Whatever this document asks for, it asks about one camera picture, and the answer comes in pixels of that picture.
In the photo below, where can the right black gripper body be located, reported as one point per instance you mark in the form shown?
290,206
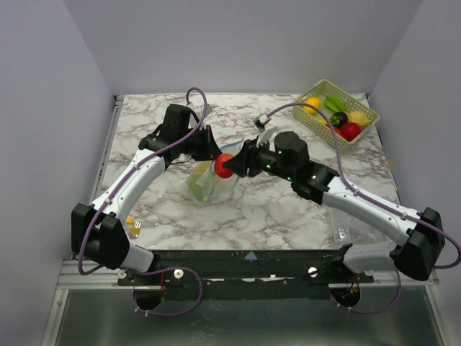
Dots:
248,158

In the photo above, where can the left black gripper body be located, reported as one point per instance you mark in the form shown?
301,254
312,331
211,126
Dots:
195,145

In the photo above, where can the yellow red mango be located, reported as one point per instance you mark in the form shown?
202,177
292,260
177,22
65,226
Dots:
204,166

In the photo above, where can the red apple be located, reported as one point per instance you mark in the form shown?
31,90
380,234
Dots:
219,168

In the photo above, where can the green white cabbage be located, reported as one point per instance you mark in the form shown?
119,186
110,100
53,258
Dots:
199,184

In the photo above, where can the clear zip top bag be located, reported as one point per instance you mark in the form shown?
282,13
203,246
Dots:
219,186

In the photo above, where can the red pomegranate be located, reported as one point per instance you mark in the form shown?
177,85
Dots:
350,131

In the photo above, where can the beige pear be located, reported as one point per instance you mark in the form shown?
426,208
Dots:
360,118

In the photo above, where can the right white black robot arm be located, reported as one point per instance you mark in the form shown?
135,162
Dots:
412,248

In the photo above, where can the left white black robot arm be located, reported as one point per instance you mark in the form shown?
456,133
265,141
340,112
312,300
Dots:
97,231

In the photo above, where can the clear plastic box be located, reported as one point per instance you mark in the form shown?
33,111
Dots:
347,229

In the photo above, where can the yellow lemon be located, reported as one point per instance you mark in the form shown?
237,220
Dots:
312,105

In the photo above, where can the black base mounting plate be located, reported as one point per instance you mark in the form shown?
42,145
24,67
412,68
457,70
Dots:
244,274

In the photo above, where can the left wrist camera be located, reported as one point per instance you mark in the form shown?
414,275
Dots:
198,112

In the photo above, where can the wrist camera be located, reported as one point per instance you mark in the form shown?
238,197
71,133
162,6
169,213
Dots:
198,112
266,129

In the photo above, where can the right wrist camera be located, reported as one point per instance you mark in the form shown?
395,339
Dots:
266,129

